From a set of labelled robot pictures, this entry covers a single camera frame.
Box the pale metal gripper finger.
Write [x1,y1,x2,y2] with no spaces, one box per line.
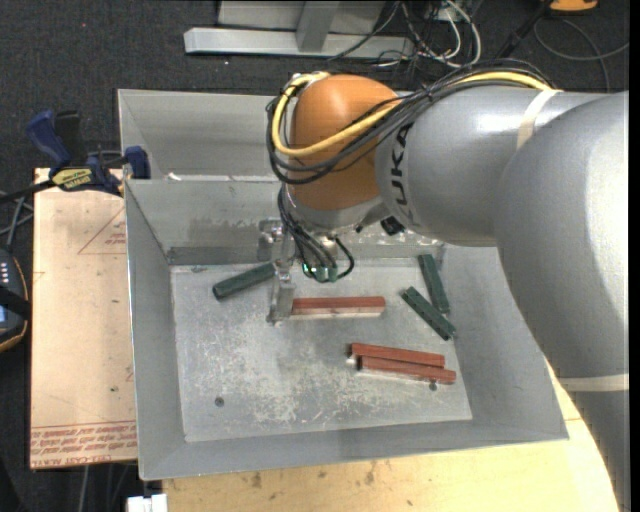
[279,279,297,321]
[266,277,283,324]

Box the dark green flat block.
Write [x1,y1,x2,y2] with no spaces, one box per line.
[417,253,452,316]
[400,285,458,342]
[212,262,278,301]

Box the red-brown flat block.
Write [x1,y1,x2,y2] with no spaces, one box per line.
[290,295,387,320]
[353,355,458,386]
[347,342,447,369]

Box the grey metal bin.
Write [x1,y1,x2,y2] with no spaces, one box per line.
[117,88,570,482]

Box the brown cardboard board, red print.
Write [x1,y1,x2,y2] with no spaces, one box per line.
[29,167,139,470]

